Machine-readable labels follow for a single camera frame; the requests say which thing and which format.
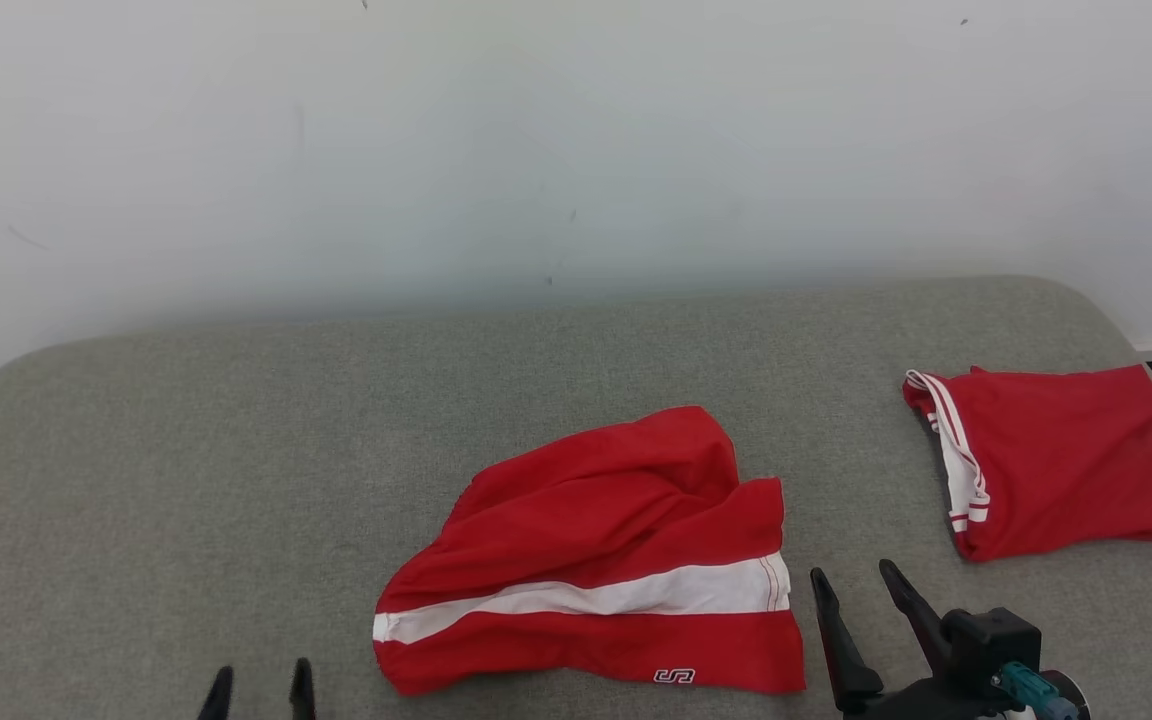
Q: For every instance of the red basketball jersey white trim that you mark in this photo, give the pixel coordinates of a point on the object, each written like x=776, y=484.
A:
x=1076, y=460

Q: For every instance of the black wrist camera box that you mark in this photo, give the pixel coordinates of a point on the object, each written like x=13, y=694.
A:
x=991, y=640

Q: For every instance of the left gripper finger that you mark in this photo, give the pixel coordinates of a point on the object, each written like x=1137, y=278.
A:
x=220, y=700
x=302, y=695

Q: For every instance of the red shorts with white stripe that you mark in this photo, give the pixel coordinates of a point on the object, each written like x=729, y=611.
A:
x=586, y=520

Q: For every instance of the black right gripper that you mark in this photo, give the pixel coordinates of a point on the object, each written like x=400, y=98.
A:
x=926, y=702

